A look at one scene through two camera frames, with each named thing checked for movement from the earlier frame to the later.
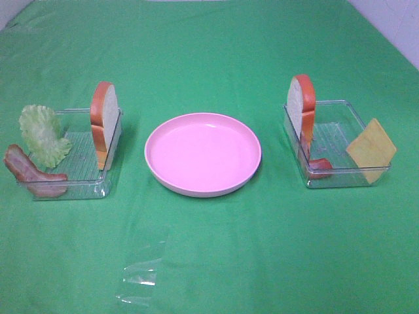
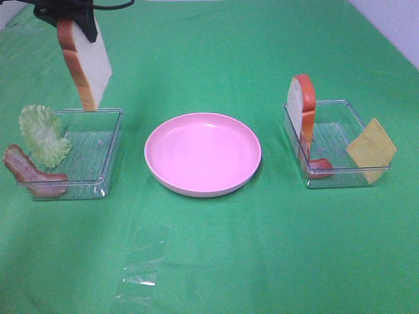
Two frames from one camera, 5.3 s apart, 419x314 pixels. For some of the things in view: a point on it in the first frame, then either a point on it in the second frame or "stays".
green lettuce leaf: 40,128 stays
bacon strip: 23,167 stays
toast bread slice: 300,102 stays
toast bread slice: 105,120 to 88,61
